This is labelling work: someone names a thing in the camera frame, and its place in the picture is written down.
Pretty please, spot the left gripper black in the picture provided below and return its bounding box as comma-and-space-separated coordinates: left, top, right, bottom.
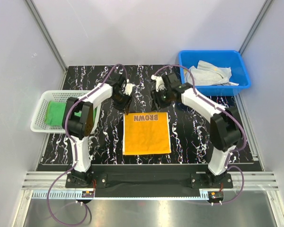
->
111, 91, 133, 115

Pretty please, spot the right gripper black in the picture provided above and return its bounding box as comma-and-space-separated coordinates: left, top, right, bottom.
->
150, 88, 172, 113

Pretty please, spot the brown yellow towel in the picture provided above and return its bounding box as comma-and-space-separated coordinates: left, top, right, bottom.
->
123, 112, 171, 156

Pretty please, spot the light grey towel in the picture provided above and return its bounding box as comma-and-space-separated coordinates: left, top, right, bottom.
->
189, 61, 239, 86

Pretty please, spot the green microfiber towel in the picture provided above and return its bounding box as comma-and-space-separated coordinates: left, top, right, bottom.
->
44, 100, 83, 126

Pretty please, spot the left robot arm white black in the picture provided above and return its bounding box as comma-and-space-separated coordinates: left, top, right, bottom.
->
62, 75, 135, 187

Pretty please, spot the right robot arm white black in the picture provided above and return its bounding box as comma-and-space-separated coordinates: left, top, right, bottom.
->
151, 73, 246, 188

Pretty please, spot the black marble pattern mat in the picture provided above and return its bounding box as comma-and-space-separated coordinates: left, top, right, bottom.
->
37, 65, 262, 171

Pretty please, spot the blue plastic bin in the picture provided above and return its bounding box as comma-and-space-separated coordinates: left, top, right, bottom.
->
178, 50, 251, 96

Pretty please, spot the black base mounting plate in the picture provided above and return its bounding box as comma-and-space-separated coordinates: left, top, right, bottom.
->
66, 164, 233, 199

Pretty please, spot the white perforated plastic basket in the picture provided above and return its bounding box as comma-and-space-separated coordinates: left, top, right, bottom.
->
30, 90, 89, 134

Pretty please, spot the left small circuit board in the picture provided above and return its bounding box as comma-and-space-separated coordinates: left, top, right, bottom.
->
82, 190, 95, 198

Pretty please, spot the small circuit board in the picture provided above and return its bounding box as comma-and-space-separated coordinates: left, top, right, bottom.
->
82, 190, 95, 198
209, 191, 224, 200

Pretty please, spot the right small circuit board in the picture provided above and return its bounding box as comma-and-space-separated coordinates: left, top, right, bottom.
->
209, 191, 224, 200

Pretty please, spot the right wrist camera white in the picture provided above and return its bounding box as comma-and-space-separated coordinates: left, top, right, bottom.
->
151, 75, 165, 92

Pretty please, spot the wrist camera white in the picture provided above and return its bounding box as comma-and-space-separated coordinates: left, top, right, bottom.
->
151, 75, 165, 92
123, 83, 136, 96

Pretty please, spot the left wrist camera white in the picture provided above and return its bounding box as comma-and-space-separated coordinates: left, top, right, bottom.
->
123, 83, 136, 96

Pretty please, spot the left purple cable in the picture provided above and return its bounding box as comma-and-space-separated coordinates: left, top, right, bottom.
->
46, 63, 129, 225

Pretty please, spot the purple cable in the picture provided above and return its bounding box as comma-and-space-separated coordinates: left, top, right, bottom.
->
46, 63, 129, 225
153, 65, 248, 205

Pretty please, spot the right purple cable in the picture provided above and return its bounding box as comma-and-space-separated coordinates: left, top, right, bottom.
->
153, 65, 248, 205

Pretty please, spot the aluminium rail front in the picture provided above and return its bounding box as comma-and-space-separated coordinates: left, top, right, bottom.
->
22, 172, 278, 191

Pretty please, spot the left aluminium frame post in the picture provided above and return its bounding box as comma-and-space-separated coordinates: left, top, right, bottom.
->
24, 0, 68, 72

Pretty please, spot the aluminium frame post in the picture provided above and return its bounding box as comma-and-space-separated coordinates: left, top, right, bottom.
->
24, 0, 68, 72
239, 0, 274, 55

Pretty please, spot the right aluminium frame post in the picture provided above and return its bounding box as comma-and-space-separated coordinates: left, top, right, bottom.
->
239, 0, 274, 55

